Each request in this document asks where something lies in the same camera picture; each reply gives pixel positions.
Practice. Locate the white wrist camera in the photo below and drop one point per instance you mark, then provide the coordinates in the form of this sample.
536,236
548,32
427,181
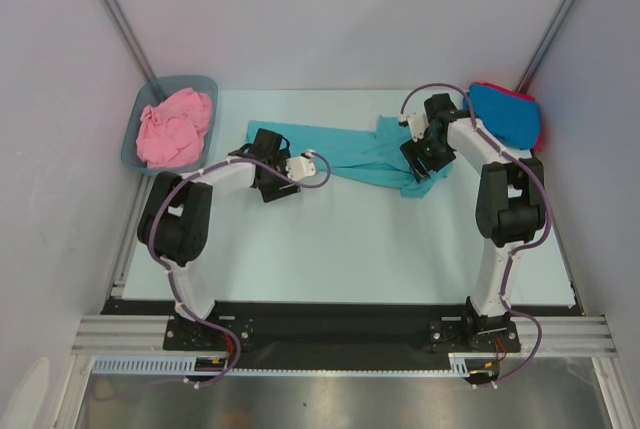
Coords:
301,167
417,124

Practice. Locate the grey plastic basket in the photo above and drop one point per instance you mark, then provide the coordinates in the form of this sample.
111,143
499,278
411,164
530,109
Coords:
153,93

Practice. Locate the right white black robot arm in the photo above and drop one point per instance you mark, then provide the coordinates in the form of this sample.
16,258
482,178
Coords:
512,212

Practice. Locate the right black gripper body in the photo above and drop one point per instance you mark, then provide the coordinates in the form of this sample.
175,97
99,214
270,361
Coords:
420,161

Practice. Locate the aluminium frame rail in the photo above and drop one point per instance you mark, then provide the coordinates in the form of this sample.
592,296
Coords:
110,334

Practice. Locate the corner aluminium post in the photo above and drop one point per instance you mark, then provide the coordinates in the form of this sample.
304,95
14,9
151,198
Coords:
117,15
552,31

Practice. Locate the grey slotted cable duct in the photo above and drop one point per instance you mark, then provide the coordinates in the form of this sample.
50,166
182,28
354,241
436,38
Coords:
194,366

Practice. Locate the left corner aluminium post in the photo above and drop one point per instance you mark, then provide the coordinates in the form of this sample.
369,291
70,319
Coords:
117,15

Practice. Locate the right corner aluminium post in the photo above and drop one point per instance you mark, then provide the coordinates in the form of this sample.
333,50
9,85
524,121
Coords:
552,31

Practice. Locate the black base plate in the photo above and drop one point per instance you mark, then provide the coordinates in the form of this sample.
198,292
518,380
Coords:
320,336

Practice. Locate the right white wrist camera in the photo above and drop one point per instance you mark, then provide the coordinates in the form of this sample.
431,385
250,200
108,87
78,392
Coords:
417,124

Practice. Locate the teal t shirt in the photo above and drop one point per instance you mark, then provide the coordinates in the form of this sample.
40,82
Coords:
370,157

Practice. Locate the pink crumpled t shirt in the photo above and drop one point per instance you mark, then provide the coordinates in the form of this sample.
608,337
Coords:
172,134

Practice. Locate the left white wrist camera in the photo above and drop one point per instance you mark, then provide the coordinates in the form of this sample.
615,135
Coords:
301,167

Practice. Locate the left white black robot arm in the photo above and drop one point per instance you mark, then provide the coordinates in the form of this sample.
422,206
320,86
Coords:
175,222

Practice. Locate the blue folded t shirt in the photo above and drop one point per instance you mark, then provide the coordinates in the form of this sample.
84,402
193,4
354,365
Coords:
510,116

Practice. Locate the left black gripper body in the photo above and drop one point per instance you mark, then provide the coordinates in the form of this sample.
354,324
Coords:
271,189

